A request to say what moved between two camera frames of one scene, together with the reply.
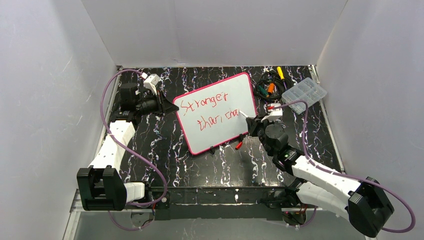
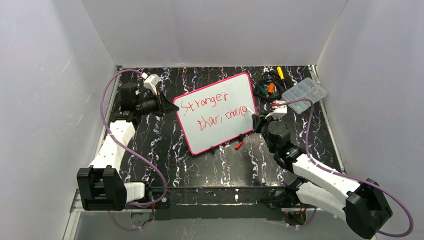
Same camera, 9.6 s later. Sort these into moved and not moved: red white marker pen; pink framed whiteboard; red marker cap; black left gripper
Moved: red white marker pen
Not moved: pink framed whiteboard; black left gripper; red marker cap
